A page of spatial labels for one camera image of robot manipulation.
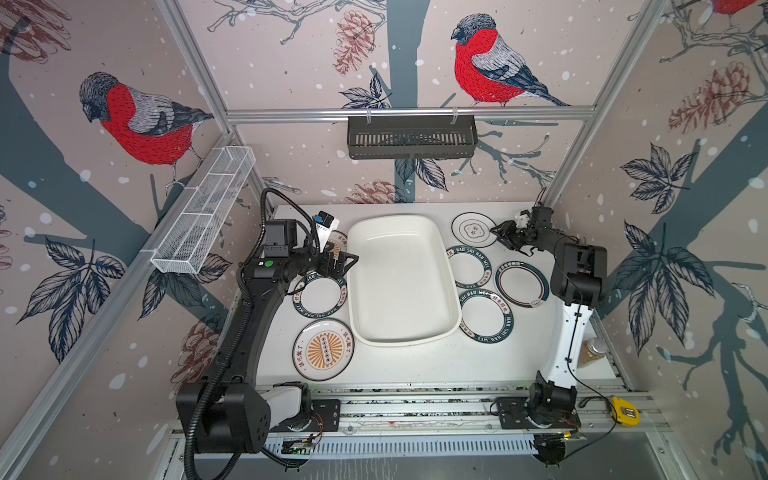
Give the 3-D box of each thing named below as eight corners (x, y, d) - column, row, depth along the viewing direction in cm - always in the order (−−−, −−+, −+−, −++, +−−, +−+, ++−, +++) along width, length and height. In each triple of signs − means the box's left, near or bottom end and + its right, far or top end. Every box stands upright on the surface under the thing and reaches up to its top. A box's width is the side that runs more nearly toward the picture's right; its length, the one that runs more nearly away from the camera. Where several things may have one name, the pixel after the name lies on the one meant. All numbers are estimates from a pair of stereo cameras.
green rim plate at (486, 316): (463, 344, 88) (464, 341, 86) (455, 291, 99) (456, 288, 97) (518, 344, 88) (520, 341, 86) (504, 291, 99) (506, 288, 97)
